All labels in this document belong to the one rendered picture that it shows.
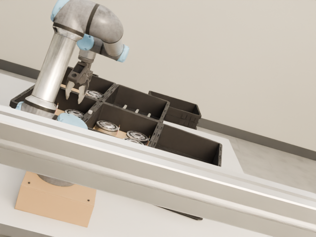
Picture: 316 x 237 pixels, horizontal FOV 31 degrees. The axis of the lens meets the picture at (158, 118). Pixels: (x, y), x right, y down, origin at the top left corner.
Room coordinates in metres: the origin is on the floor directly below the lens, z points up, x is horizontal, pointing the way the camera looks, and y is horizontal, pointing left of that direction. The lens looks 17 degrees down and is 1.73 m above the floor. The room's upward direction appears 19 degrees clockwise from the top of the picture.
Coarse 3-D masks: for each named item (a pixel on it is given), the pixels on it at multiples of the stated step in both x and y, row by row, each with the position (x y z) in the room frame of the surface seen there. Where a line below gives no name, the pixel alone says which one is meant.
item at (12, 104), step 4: (28, 88) 2.41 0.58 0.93; (32, 88) 2.44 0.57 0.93; (60, 88) 2.57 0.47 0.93; (24, 92) 2.35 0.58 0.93; (28, 92) 2.38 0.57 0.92; (72, 92) 2.57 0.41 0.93; (16, 96) 2.27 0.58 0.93; (20, 96) 2.28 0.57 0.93; (84, 96) 2.57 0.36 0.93; (12, 100) 2.21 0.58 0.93; (92, 100) 2.57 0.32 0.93; (96, 100) 2.57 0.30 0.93; (12, 104) 2.19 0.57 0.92; (16, 104) 2.19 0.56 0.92; (96, 104) 2.51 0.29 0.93; (92, 108) 2.44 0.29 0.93; (84, 116) 2.30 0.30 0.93
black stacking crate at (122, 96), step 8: (120, 88) 2.96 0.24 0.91; (112, 96) 2.83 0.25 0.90; (120, 96) 2.96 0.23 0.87; (128, 96) 2.96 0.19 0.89; (136, 96) 2.96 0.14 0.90; (144, 96) 2.96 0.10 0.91; (120, 104) 2.96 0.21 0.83; (128, 104) 2.96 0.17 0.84; (136, 104) 2.96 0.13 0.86; (144, 104) 2.96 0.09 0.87; (152, 104) 2.96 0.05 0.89; (160, 104) 2.96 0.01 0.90; (144, 112) 2.96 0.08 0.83; (152, 112) 2.96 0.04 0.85; (160, 112) 2.96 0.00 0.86
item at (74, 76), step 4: (76, 64) 2.47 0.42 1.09; (80, 64) 2.48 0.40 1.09; (84, 64) 2.49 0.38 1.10; (76, 68) 2.46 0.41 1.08; (80, 68) 2.46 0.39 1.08; (84, 68) 2.47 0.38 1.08; (72, 72) 2.43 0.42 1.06; (76, 72) 2.43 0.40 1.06; (80, 72) 2.44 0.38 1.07; (68, 76) 2.40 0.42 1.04; (72, 76) 2.41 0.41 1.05; (76, 76) 2.41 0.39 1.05; (80, 76) 2.44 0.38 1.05; (72, 80) 2.40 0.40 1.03; (76, 80) 2.40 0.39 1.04
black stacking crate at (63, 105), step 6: (60, 90) 2.57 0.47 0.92; (24, 96) 2.34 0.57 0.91; (60, 96) 2.57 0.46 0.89; (72, 96) 2.57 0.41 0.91; (78, 96) 2.57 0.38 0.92; (18, 102) 2.27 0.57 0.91; (54, 102) 2.57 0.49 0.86; (60, 102) 2.57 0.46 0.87; (66, 102) 2.57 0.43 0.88; (72, 102) 2.57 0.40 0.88; (84, 102) 2.57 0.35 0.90; (90, 102) 2.57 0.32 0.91; (60, 108) 2.57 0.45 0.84; (66, 108) 2.57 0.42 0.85; (72, 108) 2.57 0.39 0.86; (78, 108) 2.57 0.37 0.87; (84, 108) 2.57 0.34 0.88
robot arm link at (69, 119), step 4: (56, 116) 1.94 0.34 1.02; (60, 116) 1.92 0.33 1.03; (64, 116) 1.94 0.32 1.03; (68, 116) 1.96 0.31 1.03; (72, 116) 1.97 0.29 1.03; (56, 120) 1.92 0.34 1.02; (60, 120) 1.91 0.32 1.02; (64, 120) 1.90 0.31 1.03; (68, 120) 1.92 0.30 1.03; (72, 120) 1.94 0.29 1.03; (76, 120) 1.95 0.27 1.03; (80, 120) 1.97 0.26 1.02; (72, 124) 1.91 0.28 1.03; (76, 124) 1.92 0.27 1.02; (80, 124) 1.94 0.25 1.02; (84, 124) 1.96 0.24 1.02
